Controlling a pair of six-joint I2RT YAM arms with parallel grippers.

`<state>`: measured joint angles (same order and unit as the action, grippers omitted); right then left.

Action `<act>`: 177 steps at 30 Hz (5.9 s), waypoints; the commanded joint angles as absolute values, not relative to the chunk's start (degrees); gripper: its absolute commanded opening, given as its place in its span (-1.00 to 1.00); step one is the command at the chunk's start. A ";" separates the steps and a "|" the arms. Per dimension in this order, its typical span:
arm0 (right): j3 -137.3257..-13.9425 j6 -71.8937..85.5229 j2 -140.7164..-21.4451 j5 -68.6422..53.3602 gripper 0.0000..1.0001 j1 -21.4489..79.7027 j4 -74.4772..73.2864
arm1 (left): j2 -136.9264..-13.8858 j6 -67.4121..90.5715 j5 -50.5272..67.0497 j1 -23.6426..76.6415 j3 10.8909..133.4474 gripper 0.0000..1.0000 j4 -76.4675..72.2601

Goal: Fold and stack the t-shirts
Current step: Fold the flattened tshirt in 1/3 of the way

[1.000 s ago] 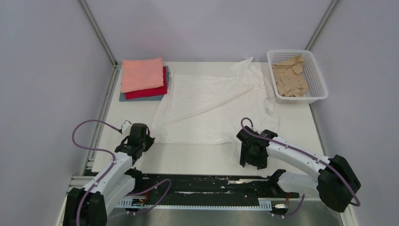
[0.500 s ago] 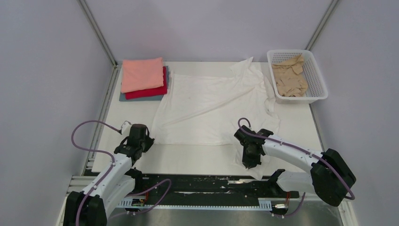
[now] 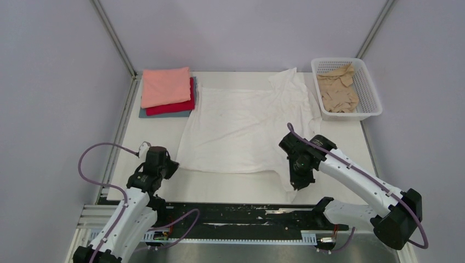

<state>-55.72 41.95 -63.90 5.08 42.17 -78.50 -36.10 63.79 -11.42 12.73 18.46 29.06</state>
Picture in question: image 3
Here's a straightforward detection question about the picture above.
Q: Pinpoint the white t-shirt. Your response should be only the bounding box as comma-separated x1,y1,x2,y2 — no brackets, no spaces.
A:
176,68,322,201

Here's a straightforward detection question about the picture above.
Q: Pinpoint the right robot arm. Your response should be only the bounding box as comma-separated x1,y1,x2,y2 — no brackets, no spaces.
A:
279,131,429,250

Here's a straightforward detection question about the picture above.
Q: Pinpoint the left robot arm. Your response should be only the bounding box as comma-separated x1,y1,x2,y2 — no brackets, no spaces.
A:
72,142,179,262

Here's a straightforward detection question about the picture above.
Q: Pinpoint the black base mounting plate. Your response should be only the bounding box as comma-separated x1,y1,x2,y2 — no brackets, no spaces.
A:
98,196,349,241

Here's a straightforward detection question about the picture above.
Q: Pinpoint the folded teal t-shirt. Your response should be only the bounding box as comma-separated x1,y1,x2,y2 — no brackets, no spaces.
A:
138,77,197,119

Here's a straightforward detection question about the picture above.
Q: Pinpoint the beige t-shirt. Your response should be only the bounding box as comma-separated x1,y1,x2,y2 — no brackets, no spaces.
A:
317,64,359,113

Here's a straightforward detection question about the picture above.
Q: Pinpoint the white plastic laundry basket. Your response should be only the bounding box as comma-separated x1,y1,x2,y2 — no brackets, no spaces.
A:
311,58,382,121

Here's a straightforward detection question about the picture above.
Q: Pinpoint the folded red t-shirt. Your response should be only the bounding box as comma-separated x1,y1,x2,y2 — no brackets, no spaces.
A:
143,77,197,117

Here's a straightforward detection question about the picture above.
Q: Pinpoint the folded salmon pink t-shirt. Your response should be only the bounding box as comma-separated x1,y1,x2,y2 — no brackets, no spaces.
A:
140,67,191,108

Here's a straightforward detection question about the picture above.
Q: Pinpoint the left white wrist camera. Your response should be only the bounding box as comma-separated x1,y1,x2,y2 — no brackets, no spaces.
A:
137,141,151,158

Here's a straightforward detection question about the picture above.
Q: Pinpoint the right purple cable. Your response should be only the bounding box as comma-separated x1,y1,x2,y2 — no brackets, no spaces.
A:
287,122,429,254

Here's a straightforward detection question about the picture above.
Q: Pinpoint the white slotted cable duct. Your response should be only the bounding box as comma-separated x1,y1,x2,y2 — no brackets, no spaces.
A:
141,231,318,245

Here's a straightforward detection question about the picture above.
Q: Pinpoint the left aluminium frame post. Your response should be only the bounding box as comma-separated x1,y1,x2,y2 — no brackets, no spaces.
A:
89,0,137,79

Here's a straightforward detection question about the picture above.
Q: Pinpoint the aluminium frame post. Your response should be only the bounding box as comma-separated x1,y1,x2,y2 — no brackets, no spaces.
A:
355,0,397,59
89,0,137,79

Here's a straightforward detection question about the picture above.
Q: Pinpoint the right aluminium frame post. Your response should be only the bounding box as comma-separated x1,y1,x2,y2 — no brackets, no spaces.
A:
355,0,397,59

